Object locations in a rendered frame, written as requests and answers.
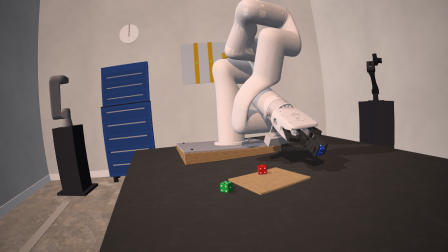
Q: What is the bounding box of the green die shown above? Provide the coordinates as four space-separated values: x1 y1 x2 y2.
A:
220 181 233 193

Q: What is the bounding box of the tan square mat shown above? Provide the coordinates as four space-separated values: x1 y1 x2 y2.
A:
228 167 311 195

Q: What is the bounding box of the red die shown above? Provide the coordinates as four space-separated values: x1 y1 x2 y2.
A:
257 164 267 175

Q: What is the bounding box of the blue die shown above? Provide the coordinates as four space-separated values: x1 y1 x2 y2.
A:
317 144 325 156

